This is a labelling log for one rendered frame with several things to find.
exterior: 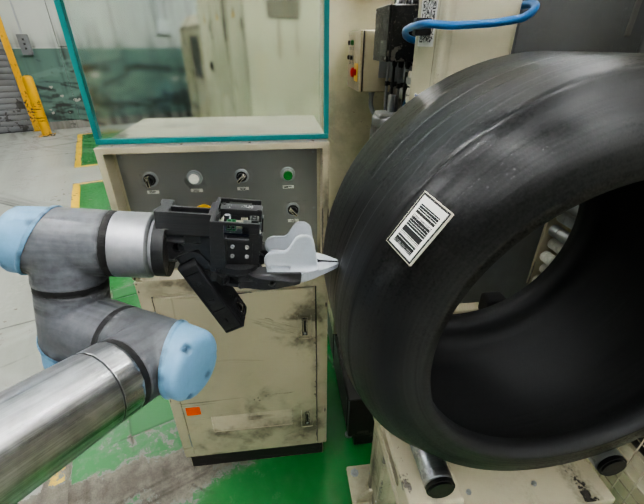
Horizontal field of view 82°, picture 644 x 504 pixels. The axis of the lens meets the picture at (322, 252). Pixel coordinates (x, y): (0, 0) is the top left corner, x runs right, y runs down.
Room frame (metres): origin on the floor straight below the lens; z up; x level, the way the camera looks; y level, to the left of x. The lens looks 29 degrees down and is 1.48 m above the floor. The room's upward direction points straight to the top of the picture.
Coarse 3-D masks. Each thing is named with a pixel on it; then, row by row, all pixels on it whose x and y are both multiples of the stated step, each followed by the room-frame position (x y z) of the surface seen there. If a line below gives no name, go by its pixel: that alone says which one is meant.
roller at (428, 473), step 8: (416, 448) 0.36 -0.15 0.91; (416, 456) 0.35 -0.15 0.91; (424, 456) 0.35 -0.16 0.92; (432, 456) 0.35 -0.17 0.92; (416, 464) 0.35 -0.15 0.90; (424, 464) 0.34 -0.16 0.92; (432, 464) 0.33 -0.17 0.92; (440, 464) 0.33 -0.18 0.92; (424, 472) 0.33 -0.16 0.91; (432, 472) 0.32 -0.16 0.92; (440, 472) 0.32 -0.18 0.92; (448, 472) 0.32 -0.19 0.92; (424, 480) 0.32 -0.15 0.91; (432, 480) 0.31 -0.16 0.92; (440, 480) 0.31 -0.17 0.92; (448, 480) 0.31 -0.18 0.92; (432, 488) 0.30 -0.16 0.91; (440, 488) 0.31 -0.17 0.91; (448, 488) 0.31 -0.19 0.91; (432, 496) 0.30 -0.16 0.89; (440, 496) 0.31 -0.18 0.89
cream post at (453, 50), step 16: (448, 0) 0.68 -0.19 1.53; (464, 0) 0.68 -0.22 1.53; (480, 0) 0.69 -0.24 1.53; (496, 0) 0.69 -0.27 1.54; (512, 0) 0.69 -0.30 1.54; (448, 16) 0.68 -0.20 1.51; (464, 16) 0.68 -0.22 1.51; (480, 16) 0.69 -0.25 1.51; (496, 16) 0.69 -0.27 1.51; (448, 32) 0.68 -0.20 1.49; (464, 32) 0.69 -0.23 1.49; (480, 32) 0.69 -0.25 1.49; (496, 32) 0.69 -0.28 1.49; (512, 32) 0.69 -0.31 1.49; (416, 48) 0.79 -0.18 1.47; (432, 48) 0.71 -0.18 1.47; (448, 48) 0.68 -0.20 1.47; (464, 48) 0.69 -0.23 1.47; (480, 48) 0.69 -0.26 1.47; (496, 48) 0.69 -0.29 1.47; (416, 64) 0.78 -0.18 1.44; (432, 64) 0.70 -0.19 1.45; (448, 64) 0.68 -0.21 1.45; (464, 64) 0.69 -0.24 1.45; (416, 80) 0.77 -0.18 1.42; (432, 80) 0.69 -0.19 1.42; (384, 464) 0.68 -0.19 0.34; (368, 480) 0.80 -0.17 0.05; (384, 480) 0.68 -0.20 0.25; (384, 496) 0.68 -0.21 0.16
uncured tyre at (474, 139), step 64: (512, 64) 0.47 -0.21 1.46; (576, 64) 0.39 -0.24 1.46; (640, 64) 0.36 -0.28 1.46; (384, 128) 0.51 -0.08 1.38; (448, 128) 0.38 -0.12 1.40; (512, 128) 0.33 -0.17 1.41; (576, 128) 0.32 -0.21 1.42; (640, 128) 0.31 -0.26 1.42; (384, 192) 0.37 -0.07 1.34; (448, 192) 0.32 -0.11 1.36; (512, 192) 0.30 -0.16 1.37; (576, 192) 0.30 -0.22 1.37; (640, 192) 0.59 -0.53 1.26; (384, 256) 0.32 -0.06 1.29; (448, 256) 0.30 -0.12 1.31; (576, 256) 0.61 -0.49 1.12; (640, 256) 0.56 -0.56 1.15; (384, 320) 0.30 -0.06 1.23; (448, 320) 0.29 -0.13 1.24; (512, 320) 0.60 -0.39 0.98; (576, 320) 0.57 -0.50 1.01; (640, 320) 0.49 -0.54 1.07; (384, 384) 0.29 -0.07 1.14; (448, 384) 0.49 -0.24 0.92; (512, 384) 0.49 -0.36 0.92; (576, 384) 0.46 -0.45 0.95; (640, 384) 0.41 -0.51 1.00; (448, 448) 0.30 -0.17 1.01; (512, 448) 0.32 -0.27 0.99; (576, 448) 0.32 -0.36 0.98
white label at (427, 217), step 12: (420, 204) 0.32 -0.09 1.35; (432, 204) 0.31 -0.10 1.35; (408, 216) 0.32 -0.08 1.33; (420, 216) 0.31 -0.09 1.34; (432, 216) 0.30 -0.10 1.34; (444, 216) 0.30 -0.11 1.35; (396, 228) 0.32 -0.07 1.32; (408, 228) 0.31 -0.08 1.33; (420, 228) 0.31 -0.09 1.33; (432, 228) 0.30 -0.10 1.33; (396, 240) 0.31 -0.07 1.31; (408, 240) 0.31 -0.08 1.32; (420, 240) 0.30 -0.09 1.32; (432, 240) 0.29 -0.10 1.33; (408, 252) 0.30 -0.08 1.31; (420, 252) 0.29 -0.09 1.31; (408, 264) 0.29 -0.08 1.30
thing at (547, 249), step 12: (564, 216) 0.82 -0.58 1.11; (552, 228) 0.83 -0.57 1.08; (564, 228) 0.85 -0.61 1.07; (540, 240) 0.85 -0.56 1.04; (552, 240) 0.83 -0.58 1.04; (564, 240) 0.78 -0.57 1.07; (540, 252) 0.84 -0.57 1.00; (552, 252) 0.85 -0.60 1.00; (540, 264) 0.85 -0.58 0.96; (528, 276) 0.85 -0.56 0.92
